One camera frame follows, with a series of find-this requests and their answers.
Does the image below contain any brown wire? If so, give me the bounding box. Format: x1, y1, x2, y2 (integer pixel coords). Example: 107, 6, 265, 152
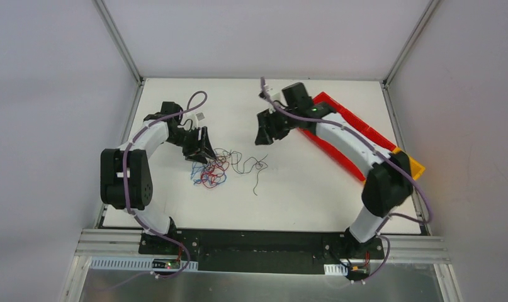
213, 148, 269, 197

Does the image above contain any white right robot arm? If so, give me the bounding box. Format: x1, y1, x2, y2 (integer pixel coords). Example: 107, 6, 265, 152
255, 78, 414, 258

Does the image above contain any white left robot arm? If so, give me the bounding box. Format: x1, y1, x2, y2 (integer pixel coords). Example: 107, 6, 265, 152
100, 101, 216, 255

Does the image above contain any red plastic bin row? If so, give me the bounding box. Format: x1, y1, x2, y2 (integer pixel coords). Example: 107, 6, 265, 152
299, 92, 400, 182

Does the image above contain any left controller circuit board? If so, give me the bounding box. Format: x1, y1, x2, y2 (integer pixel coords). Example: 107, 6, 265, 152
152, 259, 181, 270

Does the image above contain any controller circuit board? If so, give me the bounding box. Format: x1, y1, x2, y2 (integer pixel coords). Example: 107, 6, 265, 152
152, 259, 181, 270
348, 266, 370, 278

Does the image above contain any yellow plastic bin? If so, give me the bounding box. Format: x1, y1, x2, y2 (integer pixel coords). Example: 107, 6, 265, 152
391, 146, 426, 181

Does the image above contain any right controller circuit board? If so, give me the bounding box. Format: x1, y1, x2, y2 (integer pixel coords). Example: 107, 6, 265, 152
348, 266, 370, 278

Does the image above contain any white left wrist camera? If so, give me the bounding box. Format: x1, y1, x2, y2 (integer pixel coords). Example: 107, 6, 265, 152
183, 112, 205, 128

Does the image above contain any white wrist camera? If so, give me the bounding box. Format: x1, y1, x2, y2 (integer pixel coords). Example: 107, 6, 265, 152
259, 84, 285, 113
183, 112, 205, 128

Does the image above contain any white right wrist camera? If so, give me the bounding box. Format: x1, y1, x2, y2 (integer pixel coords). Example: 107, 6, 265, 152
259, 84, 285, 113

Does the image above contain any aluminium frame rail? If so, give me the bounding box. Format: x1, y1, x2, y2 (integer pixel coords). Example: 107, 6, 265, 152
75, 229, 451, 264

